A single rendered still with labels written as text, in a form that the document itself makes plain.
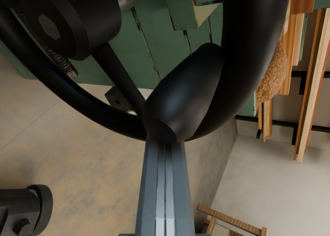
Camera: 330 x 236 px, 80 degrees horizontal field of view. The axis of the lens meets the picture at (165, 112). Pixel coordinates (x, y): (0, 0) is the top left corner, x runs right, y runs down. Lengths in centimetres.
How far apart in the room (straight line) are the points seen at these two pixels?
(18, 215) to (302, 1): 96
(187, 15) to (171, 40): 15
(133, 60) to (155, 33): 10
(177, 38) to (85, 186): 111
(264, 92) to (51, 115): 93
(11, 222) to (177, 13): 86
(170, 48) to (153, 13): 6
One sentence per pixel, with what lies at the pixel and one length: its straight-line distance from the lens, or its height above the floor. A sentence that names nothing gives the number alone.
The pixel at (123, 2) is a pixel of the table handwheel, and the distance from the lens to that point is 20.
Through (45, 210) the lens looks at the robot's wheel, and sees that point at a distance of 99.
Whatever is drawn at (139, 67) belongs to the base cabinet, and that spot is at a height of 67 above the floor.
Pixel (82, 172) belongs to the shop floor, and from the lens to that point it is 127.
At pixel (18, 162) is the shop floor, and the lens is 109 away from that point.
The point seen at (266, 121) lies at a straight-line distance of 325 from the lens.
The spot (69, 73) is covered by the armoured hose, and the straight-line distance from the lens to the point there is 45.
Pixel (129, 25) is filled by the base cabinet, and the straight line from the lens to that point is 40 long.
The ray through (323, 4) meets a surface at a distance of 63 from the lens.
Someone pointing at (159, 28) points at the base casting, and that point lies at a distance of 37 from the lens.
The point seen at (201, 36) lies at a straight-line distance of 34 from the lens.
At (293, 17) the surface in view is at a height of 93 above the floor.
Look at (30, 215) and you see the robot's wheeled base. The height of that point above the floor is 21.
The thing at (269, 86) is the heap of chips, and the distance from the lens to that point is 38.
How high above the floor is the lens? 96
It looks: 33 degrees down
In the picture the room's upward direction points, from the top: 99 degrees clockwise
